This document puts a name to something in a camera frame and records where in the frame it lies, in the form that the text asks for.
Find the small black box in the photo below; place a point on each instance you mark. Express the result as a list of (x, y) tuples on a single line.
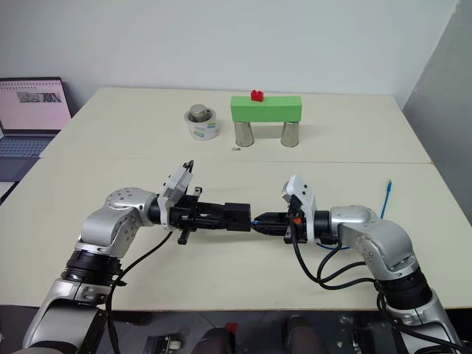
[(237, 217)]

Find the dark rounded shape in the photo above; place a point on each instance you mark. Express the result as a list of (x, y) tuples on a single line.
[(217, 341), (302, 333)]

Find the white tape roll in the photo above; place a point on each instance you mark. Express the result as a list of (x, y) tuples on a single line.
[(201, 131)]

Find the silver metal cylinder weight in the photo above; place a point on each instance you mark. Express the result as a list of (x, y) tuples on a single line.
[(199, 111)]

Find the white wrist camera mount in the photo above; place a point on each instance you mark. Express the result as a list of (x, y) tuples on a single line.
[(304, 195), (176, 186)]

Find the open laptop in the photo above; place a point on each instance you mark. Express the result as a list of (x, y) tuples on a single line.
[(33, 107)]

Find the small red object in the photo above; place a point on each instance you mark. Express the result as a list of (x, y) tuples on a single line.
[(231, 327)]

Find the small red toy brick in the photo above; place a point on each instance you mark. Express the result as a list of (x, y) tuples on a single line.
[(257, 96)]

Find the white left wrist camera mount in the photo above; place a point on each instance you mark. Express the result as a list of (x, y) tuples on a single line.
[(176, 186)]

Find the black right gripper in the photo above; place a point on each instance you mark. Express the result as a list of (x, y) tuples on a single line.
[(296, 230)]

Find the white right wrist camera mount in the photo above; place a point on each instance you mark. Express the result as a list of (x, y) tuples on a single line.
[(304, 195)]

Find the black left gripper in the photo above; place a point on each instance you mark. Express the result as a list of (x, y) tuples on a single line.
[(184, 215)]

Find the green rectangular block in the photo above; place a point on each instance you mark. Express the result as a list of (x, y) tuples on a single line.
[(265, 108)]

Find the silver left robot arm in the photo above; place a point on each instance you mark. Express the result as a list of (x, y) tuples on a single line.
[(110, 225)]

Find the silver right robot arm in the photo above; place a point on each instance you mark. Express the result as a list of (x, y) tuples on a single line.
[(380, 236)]

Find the steel cup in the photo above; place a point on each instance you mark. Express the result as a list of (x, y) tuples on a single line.
[(244, 134), (290, 134)]

